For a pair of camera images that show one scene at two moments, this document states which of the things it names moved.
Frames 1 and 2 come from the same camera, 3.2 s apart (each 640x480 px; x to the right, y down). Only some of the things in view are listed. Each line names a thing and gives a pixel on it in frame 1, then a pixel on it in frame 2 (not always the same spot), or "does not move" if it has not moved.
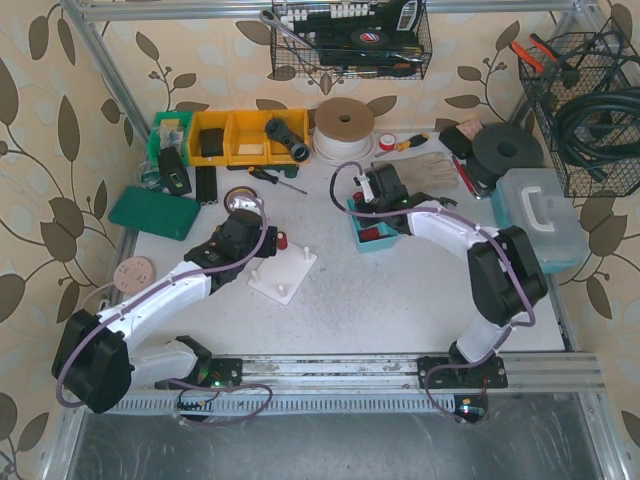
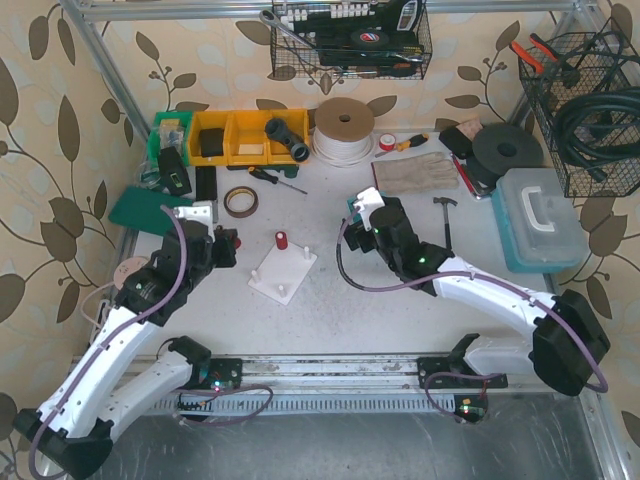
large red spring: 282,240 does not move
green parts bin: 170,129 does not move
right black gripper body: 375,215 → 355,237
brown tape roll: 226,205 does not move
